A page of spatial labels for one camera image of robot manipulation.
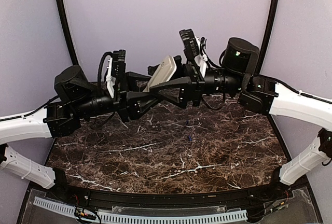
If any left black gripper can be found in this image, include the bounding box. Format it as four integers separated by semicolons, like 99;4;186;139
74;71;162;122

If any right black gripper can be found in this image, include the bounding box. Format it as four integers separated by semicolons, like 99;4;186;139
147;54;245;108

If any grey remote control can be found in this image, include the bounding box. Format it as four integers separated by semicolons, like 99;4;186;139
143;55;177;92

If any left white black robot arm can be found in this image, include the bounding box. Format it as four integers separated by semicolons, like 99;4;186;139
1;65;175;201

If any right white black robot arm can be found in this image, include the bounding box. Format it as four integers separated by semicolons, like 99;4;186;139
146;37;331;200

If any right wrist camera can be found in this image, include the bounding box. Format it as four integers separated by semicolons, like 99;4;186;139
178;29;208;77

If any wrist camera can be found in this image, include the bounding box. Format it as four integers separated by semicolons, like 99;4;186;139
105;49;128;99
178;29;208;77

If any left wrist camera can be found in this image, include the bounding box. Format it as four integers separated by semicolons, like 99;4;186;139
105;49;128;99

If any black front rail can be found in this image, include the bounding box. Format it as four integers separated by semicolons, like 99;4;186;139
47;185;293;209

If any white slotted cable duct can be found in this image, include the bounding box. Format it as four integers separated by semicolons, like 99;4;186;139
33;197;248;223

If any right black frame post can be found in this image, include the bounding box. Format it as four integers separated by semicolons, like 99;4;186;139
256;0;279;73

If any black frame post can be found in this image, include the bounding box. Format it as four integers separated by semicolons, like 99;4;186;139
56;0;79;65
256;0;279;73

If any left black frame post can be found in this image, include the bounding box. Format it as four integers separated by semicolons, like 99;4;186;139
56;0;79;65

